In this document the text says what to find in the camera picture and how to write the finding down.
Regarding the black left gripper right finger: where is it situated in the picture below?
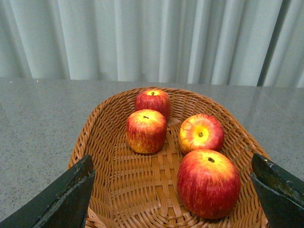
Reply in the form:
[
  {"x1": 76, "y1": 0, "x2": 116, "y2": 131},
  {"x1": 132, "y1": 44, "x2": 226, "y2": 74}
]
[{"x1": 250, "y1": 153, "x2": 304, "y2": 228}]

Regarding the red apple in basket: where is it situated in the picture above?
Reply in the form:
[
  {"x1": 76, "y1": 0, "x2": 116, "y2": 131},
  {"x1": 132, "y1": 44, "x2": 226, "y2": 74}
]
[{"x1": 126, "y1": 109, "x2": 167, "y2": 154}]

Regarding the grey-white curtain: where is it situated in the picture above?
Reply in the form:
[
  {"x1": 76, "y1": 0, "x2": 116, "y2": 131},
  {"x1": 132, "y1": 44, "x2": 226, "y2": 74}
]
[{"x1": 0, "y1": 0, "x2": 304, "y2": 88}]

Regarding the brown wicker basket left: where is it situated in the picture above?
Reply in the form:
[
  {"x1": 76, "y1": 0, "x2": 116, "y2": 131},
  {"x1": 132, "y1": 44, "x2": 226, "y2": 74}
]
[{"x1": 68, "y1": 88, "x2": 269, "y2": 228}]

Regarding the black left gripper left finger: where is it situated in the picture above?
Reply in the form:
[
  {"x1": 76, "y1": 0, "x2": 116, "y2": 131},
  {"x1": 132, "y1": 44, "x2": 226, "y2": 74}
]
[{"x1": 0, "y1": 155, "x2": 95, "y2": 228}]

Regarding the red yellow apple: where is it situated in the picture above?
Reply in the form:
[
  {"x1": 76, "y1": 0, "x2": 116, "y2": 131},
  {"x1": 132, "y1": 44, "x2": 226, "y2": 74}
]
[{"x1": 178, "y1": 114, "x2": 225, "y2": 154}]

